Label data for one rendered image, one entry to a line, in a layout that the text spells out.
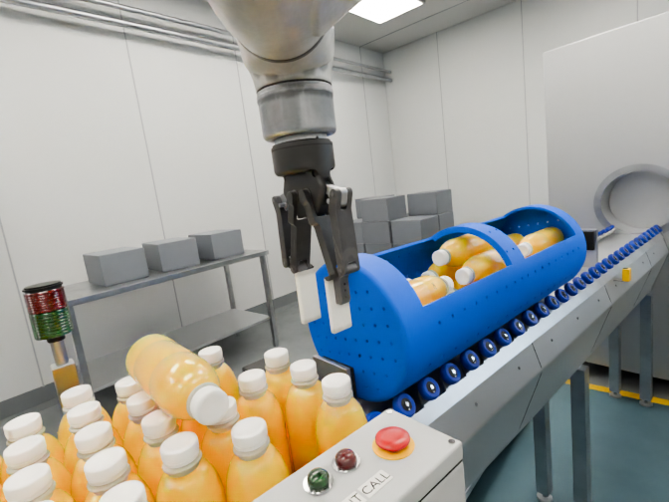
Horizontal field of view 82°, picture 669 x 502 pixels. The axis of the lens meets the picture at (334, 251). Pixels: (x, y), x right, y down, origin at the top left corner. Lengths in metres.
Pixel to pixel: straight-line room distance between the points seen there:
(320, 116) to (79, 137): 3.50
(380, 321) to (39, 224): 3.29
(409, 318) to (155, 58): 3.93
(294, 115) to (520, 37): 5.72
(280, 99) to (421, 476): 0.40
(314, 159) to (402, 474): 0.33
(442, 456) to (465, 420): 0.47
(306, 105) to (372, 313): 0.39
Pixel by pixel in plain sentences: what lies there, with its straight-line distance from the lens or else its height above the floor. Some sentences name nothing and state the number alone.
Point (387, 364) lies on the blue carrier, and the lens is 0.72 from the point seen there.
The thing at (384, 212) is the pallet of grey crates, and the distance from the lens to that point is 4.43.
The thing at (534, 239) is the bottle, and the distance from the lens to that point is 1.27.
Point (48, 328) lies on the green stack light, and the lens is 0.90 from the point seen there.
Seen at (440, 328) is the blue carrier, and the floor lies 1.10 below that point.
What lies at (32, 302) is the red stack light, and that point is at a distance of 0.90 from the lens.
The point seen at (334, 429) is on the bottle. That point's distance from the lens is 0.54.
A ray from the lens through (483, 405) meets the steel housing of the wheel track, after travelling 0.96.
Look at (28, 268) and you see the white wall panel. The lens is 3.72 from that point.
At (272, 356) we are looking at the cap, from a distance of 0.65.
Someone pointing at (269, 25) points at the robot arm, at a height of 1.49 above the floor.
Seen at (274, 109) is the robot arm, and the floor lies 1.46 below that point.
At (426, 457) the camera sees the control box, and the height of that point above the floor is 1.10.
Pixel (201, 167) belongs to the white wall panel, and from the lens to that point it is 4.26.
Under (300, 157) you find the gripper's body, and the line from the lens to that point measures 0.45.
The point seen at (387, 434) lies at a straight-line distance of 0.45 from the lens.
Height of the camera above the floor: 1.37
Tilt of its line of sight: 9 degrees down
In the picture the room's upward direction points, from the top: 7 degrees counter-clockwise
